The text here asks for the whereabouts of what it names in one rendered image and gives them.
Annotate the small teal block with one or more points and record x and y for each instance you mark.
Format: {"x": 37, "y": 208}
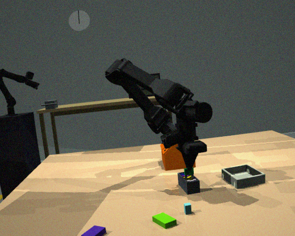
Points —
{"x": 187, "y": 208}

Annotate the green rectangular block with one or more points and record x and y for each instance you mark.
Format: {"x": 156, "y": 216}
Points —
{"x": 164, "y": 220}

